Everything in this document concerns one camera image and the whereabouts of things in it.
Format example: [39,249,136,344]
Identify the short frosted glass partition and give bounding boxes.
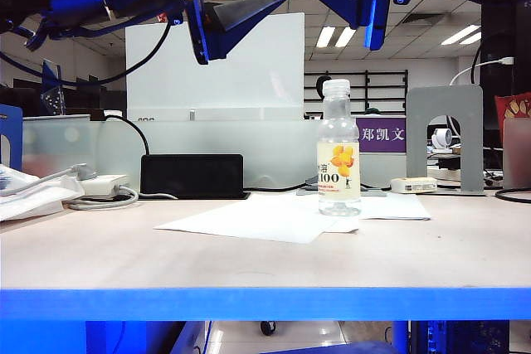
[502,117,531,189]

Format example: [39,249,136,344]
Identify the blue chair seat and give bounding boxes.
[261,340,402,354]

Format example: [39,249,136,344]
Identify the grey plug with cable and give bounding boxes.
[0,163,100,197]

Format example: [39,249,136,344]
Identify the black office chair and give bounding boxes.
[315,75,333,100]

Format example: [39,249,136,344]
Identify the blue flag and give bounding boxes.
[40,60,67,117]

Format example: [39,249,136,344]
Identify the small white paper sheet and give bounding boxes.
[358,192,432,221]

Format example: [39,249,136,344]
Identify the white board panel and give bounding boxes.
[125,12,306,123]

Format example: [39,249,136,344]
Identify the white USB cable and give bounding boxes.
[449,57,515,88]

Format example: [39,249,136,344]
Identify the small white desk fan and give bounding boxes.
[430,128,454,152]

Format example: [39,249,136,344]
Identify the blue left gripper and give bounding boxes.
[173,0,290,66]

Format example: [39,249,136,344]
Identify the black computer tower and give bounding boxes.
[410,320,511,354]

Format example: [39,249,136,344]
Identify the clear bottle with yellow label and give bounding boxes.
[317,79,362,218]

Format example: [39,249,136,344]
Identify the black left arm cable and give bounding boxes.
[0,17,172,88]

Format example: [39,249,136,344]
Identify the grey looped cable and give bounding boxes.
[66,186,179,211]

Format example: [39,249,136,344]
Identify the long frosted glass partition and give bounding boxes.
[22,115,407,192]

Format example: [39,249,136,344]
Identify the tall black cabinet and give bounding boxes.
[480,0,531,152]

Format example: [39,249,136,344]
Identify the small white charger box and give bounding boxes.
[389,177,439,195]

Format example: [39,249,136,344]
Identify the thick black power cable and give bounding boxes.
[103,115,151,157]

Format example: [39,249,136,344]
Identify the dark office cubicle partitions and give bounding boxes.
[0,75,128,121]

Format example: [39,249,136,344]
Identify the black rectangular box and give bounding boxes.
[139,154,252,201]

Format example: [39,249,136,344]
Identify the blue table frame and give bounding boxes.
[0,287,531,354]

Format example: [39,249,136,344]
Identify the black looped cable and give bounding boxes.
[494,187,531,205]

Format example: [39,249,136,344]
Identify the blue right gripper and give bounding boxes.
[301,0,416,51]

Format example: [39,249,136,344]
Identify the grey metal bookend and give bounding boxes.
[405,84,485,196]

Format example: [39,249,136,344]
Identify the thin black cable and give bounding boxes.
[244,182,393,194]

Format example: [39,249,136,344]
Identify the purple name sign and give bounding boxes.
[355,117,407,154]

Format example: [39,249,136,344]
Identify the white power adapter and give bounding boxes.
[78,174,130,197]

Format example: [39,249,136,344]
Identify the ceiling light panel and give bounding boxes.
[441,25,482,47]
[315,26,358,49]

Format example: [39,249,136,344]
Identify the large white paper sheet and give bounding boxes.
[153,198,360,245]

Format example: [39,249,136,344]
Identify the black wall shelf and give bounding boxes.
[304,70,410,115]

